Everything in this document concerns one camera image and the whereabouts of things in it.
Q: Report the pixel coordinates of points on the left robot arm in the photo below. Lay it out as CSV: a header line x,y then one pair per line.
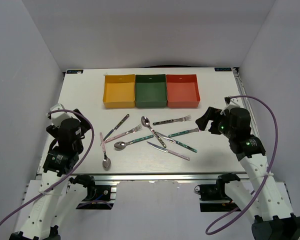
x,y
50,208

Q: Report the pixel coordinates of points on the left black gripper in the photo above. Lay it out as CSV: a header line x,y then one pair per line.
x,y
85,125

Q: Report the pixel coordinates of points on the pink handled fork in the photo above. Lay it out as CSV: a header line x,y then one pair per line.
x,y
131,131

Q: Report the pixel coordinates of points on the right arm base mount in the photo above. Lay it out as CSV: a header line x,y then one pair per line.
x,y
213,197

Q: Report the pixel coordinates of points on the pink handled knife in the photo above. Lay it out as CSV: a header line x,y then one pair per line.
x,y
168,151

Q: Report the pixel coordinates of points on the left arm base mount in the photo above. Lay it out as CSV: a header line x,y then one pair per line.
x,y
96,196

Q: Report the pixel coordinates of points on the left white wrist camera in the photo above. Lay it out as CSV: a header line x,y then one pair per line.
x,y
58,117

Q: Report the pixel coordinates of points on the teal handled fork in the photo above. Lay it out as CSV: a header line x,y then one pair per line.
x,y
184,132

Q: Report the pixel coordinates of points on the dark handled fork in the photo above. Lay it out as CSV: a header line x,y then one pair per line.
x,y
181,119

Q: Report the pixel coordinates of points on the teal handled spoon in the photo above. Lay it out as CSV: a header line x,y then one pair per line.
x,y
121,145

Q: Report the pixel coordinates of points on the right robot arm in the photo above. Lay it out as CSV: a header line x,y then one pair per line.
x,y
270,216

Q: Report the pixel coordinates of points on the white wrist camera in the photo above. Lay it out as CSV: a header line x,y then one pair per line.
x,y
58,117
231,102

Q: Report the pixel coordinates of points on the pink handled spoon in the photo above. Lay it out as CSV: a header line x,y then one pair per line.
x,y
106,162

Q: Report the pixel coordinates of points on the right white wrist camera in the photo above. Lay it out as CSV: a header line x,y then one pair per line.
x,y
231,102

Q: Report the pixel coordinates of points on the dark handled spoon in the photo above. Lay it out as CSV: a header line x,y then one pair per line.
x,y
146,123

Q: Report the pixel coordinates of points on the dark handled knife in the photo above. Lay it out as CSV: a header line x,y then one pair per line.
x,y
116,127

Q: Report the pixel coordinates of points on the teal handled knife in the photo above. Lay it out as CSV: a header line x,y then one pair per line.
x,y
177,142

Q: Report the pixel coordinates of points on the green container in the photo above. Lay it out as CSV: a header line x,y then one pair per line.
x,y
151,91

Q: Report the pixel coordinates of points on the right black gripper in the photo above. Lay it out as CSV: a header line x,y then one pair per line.
x,y
202,122

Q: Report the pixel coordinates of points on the red container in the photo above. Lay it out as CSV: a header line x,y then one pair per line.
x,y
182,91

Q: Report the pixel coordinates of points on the yellow container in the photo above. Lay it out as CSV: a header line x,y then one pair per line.
x,y
119,91

